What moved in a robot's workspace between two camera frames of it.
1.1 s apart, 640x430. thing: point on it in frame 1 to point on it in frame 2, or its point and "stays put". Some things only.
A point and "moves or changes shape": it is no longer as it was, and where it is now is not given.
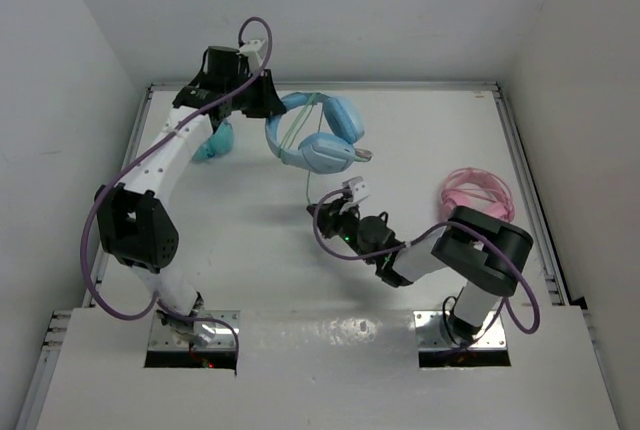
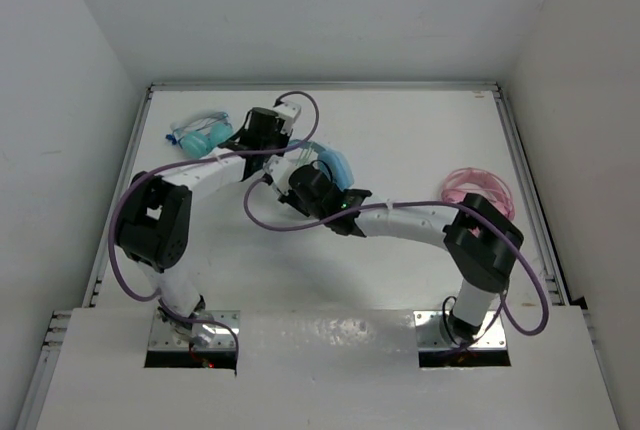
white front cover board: x=320 y=370 stays put
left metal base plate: x=161 y=338 stays put
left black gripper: x=267 y=103 to x=283 y=138
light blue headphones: x=331 y=153 moves or changes shape
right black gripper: x=328 y=216 to x=292 y=198
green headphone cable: x=291 y=135 to x=304 y=155
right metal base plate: x=432 y=336 stays put
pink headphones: x=479 y=190 stays put
